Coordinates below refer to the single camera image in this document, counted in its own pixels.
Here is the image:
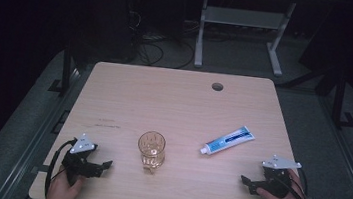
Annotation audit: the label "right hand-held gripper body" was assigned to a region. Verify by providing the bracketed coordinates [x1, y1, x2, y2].
[257, 152, 304, 199]

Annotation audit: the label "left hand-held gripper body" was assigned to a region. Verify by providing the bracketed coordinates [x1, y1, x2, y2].
[58, 130, 100, 190]

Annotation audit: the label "person's left hand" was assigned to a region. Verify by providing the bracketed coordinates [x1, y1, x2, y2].
[45, 165, 87, 199]

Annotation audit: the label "blue white toothpaste tube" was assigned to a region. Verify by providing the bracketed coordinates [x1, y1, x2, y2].
[198, 121, 258, 162]

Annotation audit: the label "amber glass cup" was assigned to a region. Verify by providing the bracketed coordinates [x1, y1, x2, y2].
[134, 128, 169, 176]

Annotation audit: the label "black metal stand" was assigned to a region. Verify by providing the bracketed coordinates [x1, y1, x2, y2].
[48, 43, 78, 96]
[327, 68, 353, 132]

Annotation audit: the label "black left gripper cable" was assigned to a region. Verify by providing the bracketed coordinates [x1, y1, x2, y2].
[42, 135, 77, 199]

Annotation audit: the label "black floor cables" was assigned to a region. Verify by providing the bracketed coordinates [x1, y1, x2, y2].
[122, 10, 202, 72]

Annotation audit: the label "grey metal table frame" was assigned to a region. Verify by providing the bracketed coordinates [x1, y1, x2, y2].
[192, 0, 298, 79]

